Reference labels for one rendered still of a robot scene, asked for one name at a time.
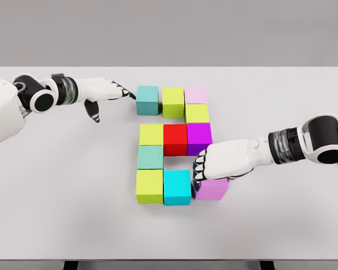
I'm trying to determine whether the teal cube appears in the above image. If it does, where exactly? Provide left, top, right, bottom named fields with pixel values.
left=135, top=85, right=161, bottom=117

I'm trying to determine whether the cyan cube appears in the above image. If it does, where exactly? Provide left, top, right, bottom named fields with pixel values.
left=163, top=169, right=192, bottom=206

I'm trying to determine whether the pale pink cube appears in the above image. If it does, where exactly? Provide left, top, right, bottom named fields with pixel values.
left=184, top=86, right=208, bottom=105

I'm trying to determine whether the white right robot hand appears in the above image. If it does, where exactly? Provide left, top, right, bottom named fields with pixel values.
left=192, top=142, right=257, bottom=199

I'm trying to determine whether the mint green cube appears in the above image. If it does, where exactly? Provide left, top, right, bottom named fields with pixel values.
left=137, top=145, right=164, bottom=170

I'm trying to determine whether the red cube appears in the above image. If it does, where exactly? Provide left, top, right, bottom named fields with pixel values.
left=163, top=124, right=189, bottom=157

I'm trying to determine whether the purple cube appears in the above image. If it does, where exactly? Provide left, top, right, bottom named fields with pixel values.
left=186, top=122, right=213, bottom=157

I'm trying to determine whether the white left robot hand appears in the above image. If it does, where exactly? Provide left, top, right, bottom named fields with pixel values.
left=82, top=78, right=137, bottom=124

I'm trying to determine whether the yellow-green cube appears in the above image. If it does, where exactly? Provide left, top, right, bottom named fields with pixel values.
left=135, top=169, right=164, bottom=205
left=184, top=103, right=211, bottom=124
left=161, top=87, right=185, bottom=119
left=139, top=124, right=165, bottom=147

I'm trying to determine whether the orchid pink cube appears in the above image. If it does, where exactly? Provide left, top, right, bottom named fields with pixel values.
left=194, top=177, right=230, bottom=201

